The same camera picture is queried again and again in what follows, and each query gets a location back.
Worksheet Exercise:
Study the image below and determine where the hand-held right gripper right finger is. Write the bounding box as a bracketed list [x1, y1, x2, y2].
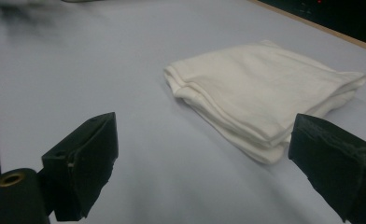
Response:
[288, 113, 366, 224]

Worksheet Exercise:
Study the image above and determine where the pale blue table mat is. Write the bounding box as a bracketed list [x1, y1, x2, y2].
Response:
[0, 0, 366, 224]

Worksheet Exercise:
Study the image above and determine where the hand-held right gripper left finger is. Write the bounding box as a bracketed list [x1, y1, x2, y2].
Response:
[41, 111, 120, 222]

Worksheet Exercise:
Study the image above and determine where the white cloth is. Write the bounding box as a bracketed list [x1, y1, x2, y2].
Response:
[163, 39, 366, 165]

